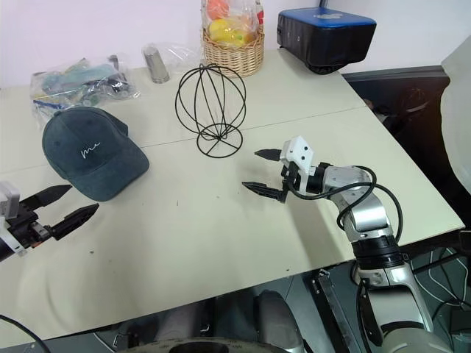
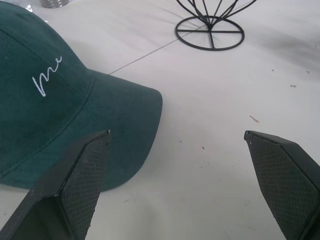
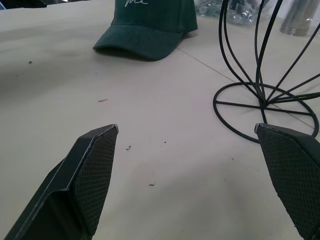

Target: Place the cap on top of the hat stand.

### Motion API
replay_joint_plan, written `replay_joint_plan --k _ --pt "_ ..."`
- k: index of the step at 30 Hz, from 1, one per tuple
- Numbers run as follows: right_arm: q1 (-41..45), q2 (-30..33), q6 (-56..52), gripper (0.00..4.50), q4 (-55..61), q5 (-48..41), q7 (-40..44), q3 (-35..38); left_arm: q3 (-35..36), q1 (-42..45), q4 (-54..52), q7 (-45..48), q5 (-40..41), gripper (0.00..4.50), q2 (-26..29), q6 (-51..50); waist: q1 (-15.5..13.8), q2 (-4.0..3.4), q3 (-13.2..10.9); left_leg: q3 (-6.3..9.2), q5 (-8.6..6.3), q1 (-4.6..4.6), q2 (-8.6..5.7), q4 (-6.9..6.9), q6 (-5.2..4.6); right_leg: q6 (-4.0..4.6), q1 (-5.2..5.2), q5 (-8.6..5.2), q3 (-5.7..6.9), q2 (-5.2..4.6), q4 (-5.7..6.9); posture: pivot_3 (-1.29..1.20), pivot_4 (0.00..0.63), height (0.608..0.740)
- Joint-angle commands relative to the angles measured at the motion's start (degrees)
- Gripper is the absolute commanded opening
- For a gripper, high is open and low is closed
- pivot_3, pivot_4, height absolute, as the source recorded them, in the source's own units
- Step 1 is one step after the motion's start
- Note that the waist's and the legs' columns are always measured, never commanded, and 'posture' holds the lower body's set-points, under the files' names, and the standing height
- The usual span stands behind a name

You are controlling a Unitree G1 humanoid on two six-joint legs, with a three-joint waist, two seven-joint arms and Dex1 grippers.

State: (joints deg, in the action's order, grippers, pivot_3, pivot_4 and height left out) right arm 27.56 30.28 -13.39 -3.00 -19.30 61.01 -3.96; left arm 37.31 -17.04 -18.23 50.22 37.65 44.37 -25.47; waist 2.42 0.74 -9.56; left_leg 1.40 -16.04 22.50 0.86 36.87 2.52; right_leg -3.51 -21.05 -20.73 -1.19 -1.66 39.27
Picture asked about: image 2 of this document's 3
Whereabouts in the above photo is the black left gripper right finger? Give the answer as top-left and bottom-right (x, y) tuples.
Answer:
(243, 130), (320, 240)

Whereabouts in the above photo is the black wire stand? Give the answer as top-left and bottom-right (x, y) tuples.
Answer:
(175, 0), (258, 52)

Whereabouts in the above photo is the green baseball cap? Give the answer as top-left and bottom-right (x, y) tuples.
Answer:
(0, 1), (164, 193)

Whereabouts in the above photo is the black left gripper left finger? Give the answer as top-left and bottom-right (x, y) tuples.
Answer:
(0, 129), (111, 240)

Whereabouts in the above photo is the silver metal object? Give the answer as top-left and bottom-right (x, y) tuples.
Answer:
(39, 0), (69, 9)

